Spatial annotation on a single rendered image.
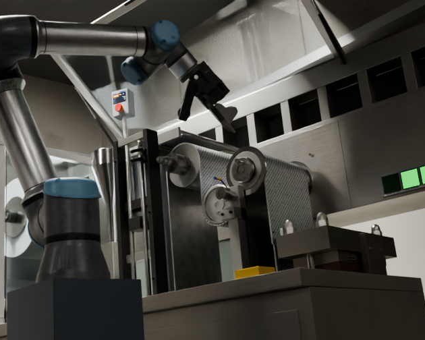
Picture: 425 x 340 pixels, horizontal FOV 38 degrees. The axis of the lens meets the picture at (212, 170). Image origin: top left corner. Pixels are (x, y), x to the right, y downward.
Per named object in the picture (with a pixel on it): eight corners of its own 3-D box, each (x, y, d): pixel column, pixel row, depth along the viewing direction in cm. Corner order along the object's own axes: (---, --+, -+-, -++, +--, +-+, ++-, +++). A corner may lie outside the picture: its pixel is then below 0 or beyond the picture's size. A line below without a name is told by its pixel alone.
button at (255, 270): (235, 280, 147) (234, 270, 148) (253, 281, 153) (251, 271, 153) (259, 276, 143) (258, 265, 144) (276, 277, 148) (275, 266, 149)
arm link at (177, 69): (168, 68, 171) (168, 69, 179) (180, 81, 172) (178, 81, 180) (189, 50, 171) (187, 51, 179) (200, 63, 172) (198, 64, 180)
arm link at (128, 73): (127, 52, 159) (154, 30, 165) (114, 71, 169) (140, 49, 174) (149, 75, 160) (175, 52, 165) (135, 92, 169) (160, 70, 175)
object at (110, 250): (89, 320, 225) (83, 169, 242) (118, 320, 236) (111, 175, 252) (115, 316, 217) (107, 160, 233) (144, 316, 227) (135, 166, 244)
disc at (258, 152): (228, 200, 187) (223, 153, 191) (229, 200, 187) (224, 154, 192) (268, 189, 178) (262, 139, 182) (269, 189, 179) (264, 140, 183)
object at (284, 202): (271, 243, 175) (264, 180, 180) (315, 249, 193) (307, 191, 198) (272, 243, 175) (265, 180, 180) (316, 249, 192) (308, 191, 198)
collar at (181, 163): (164, 174, 200) (162, 155, 201) (177, 177, 204) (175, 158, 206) (179, 169, 196) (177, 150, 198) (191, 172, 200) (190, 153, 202)
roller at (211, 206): (204, 227, 192) (200, 189, 195) (253, 234, 211) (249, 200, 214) (234, 219, 184) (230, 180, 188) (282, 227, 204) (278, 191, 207)
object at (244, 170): (229, 181, 185) (232, 156, 186) (234, 183, 187) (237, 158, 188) (249, 182, 180) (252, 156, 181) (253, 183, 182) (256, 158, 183)
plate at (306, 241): (278, 258, 168) (275, 236, 170) (349, 266, 198) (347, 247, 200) (330, 247, 159) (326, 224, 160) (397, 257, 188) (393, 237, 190)
